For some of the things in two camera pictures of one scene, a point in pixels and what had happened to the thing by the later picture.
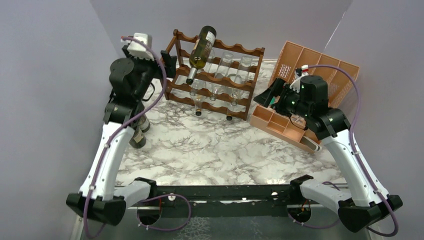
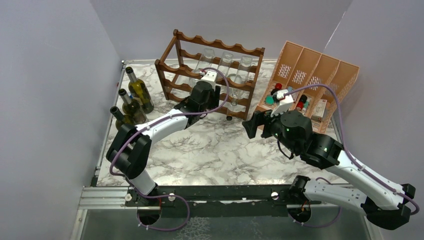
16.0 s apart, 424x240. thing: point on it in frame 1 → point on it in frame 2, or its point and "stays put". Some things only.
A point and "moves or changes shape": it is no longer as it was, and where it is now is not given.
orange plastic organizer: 339,86 stays put
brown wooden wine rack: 222,76 stays put
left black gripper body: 153,70 → 213,101
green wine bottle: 202,50 moves or changes shape
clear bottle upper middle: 224,67 stays put
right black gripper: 278,87 → 259,117
